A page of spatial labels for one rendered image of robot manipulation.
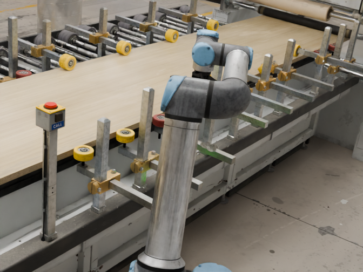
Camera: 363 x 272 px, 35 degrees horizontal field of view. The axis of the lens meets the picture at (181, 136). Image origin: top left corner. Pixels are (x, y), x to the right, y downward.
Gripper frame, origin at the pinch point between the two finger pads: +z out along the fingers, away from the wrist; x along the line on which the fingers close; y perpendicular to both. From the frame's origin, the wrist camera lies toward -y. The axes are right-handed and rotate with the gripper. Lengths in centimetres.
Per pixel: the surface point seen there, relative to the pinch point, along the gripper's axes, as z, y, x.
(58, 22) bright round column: 74, -222, -330
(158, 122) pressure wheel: 11.6, 2.4, -19.9
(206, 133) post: 19.7, -20.7, -7.4
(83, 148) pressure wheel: 10, 49, -21
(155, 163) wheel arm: 18.0, 24.9, -2.4
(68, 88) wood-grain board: 11, 7, -74
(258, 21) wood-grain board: 10, -209, -89
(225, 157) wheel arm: 15.9, 0.1, 16.8
